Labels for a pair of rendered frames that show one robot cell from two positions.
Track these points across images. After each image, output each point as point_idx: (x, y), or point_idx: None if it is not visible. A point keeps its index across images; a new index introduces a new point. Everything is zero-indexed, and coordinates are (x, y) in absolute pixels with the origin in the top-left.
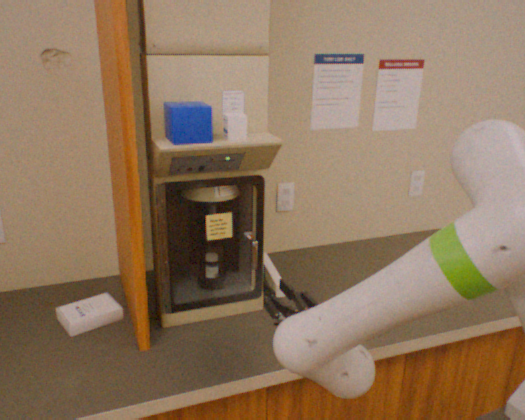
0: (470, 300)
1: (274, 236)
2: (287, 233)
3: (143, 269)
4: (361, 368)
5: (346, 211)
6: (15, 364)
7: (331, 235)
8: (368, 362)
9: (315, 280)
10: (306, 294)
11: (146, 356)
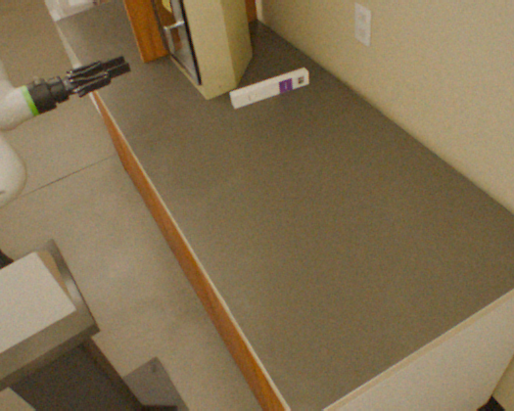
0: (261, 263)
1: (354, 68)
2: (366, 73)
3: (124, 1)
4: None
5: (430, 98)
6: (128, 24)
7: (410, 116)
8: None
9: (278, 123)
10: (100, 78)
11: (135, 65)
